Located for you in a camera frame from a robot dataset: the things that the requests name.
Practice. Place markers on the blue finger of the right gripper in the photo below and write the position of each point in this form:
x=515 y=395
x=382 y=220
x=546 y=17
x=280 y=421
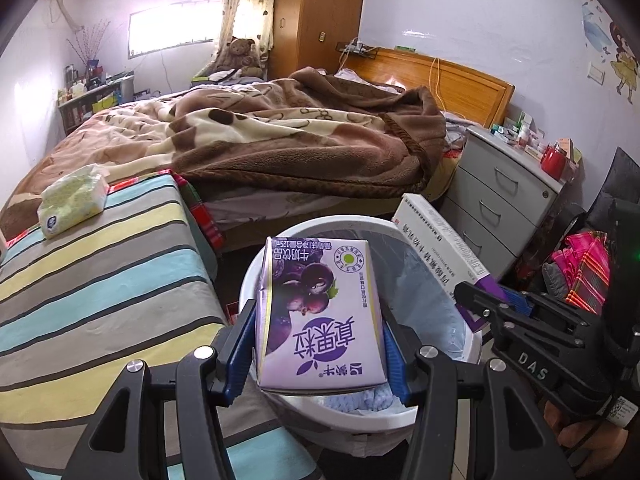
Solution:
x=516 y=300

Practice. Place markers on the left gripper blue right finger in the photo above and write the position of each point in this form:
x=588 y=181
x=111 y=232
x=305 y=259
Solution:
x=402 y=366

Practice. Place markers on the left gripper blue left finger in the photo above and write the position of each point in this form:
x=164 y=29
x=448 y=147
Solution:
x=236 y=354

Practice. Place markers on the white purple medicine box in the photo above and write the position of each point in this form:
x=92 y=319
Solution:
x=439 y=246

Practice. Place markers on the purple blueberry milk carton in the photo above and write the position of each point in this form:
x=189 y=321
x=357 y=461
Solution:
x=318 y=317

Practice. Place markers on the white round trash bin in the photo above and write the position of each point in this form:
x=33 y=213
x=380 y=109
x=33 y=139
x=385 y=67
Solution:
x=372 y=421

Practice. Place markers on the person's right hand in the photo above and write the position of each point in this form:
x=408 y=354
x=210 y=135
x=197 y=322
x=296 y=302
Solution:
x=603 y=447

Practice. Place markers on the pink plaid cloth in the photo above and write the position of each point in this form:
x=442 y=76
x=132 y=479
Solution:
x=584 y=263

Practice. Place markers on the grey drawer nightstand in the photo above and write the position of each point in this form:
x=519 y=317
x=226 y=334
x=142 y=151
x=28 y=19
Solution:
x=497 y=199

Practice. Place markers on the striped table cloth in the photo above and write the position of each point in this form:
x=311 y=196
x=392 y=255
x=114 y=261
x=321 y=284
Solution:
x=133 y=282

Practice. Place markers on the black quilted chair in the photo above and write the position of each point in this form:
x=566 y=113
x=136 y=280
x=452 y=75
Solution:
x=621 y=183

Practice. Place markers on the red mug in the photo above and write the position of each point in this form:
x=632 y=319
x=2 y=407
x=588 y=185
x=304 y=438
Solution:
x=553 y=161

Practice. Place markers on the wooden bed headboard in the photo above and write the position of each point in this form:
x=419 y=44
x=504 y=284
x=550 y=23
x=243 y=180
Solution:
x=458 y=89

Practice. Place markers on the green tissue pack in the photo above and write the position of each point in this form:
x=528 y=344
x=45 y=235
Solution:
x=72 y=199

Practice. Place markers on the brown fleece blanket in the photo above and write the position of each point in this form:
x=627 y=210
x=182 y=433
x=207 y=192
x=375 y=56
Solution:
x=309 y=133

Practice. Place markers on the brown teddy bear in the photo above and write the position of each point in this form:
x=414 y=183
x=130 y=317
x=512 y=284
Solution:
x=241 y=55

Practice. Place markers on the dried branch bouquet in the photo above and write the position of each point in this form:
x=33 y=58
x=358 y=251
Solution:
x=87 y=41

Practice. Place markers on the wooden wardrobe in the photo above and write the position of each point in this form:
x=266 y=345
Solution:
x=308 y=32

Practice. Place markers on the floral curtain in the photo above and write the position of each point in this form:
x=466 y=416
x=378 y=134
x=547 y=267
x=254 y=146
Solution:
x=243 y=20

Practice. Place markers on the girl wall sticker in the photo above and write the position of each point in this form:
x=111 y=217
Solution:
x=625 y=65

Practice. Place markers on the cluttered wall shelf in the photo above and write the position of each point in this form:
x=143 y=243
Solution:
x=78 y=104

